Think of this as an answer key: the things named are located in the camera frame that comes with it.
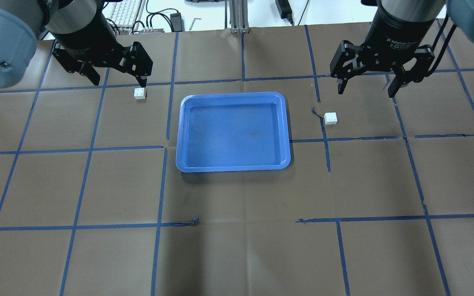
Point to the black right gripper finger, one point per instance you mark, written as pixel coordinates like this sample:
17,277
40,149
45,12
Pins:
343,63
424,58

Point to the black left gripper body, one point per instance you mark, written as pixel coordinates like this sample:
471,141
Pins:
84,36

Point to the white block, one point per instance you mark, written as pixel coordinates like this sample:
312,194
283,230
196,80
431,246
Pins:
330,118
140,94

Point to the blue plastic tray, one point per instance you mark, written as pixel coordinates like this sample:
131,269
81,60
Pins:
241,131

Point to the white keyboard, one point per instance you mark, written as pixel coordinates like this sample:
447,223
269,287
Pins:
124,13

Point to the black power adapter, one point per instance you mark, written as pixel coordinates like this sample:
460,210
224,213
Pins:
176,22

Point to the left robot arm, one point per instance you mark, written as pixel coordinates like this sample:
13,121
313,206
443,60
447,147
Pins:
23,21

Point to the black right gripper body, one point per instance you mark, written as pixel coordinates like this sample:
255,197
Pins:
392,38

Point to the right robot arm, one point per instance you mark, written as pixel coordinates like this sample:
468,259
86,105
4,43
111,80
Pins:
447,14

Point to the aluminium frame post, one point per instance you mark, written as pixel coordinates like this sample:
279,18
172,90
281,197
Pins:
238,16

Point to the black power brick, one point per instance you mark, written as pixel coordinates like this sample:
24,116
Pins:
284,10

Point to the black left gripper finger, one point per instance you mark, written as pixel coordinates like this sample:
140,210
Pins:
142,63
88,70

